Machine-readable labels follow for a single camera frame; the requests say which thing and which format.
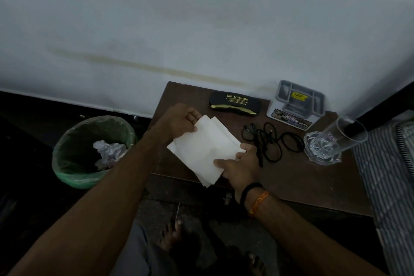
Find person's right forearm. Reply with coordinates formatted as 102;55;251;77
249;194;389;276

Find person's right foot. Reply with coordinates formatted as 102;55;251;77
242;251;267;276

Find orange thread bracelet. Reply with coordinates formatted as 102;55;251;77
248;191;270;216

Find person's left hand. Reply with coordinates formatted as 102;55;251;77
157;103;203;141

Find black wristband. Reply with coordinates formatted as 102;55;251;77
240;182;264;204

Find brown bedside table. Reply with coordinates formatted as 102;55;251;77
145;81;374;218

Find person's grey trousers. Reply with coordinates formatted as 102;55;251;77
110;220;169;276

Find clear drinking glass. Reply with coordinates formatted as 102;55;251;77
315;116;369;157

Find striped mattress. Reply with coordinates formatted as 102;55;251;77
352;120;414;276

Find black cable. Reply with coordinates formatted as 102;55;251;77
255;122;304;168

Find person's right hand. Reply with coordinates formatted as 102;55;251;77
213;143;263;203

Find grey plastic organizer box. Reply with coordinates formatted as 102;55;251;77
266;79;326;131

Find person's left foot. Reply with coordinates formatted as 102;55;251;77
158;219;185;252

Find clear glass ashtray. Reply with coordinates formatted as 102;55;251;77
303;131;342;166

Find dark wooden bed frame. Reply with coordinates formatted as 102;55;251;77
352;80;414;131

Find black eyeglasses case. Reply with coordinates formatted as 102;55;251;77
208;91;262;116

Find person's foot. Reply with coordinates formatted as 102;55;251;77
158;219;185;252
242;251;267;276

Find black eyeglasses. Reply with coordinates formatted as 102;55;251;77
242;123;259;142

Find person's left forearm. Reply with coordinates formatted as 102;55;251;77
6;130;170;276

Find large white paper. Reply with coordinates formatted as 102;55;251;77
93;140;127;169

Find trash bin with green liner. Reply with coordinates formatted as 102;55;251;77
51;116;138;190

